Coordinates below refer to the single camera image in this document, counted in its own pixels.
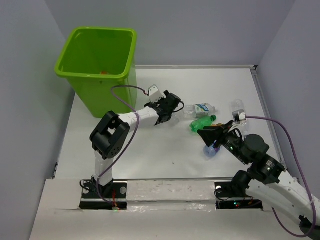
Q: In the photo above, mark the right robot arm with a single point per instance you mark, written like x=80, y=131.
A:
x=266, y=178

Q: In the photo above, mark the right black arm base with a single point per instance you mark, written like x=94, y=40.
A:
x=231, y=195

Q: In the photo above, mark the tall orange capped bottle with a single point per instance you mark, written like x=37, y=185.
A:
x=104, y=73

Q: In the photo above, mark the clear bottle blue cap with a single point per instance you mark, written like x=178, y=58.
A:
x=236, y=105

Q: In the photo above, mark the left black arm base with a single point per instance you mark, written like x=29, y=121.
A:
x=112, y=197

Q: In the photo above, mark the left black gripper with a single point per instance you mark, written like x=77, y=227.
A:
x=161, y=100

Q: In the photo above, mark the blue water bottle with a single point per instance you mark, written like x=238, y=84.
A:
x=211, y=151

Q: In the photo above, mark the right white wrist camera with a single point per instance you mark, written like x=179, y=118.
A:
x=240, y=119

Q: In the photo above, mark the clear crushed bottle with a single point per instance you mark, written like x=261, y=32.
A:
x=177, y=117

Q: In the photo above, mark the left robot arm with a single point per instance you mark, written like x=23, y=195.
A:
x=110, y=135

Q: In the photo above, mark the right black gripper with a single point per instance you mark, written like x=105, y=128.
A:
x=209, y=133

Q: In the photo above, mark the green plastic bottle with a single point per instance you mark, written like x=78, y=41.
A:
x=199, y=124

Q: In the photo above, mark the green plastic bin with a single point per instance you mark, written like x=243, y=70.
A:
x=91, y=49

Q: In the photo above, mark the clear bottle green blue label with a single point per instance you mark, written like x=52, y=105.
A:
x=196, y=111

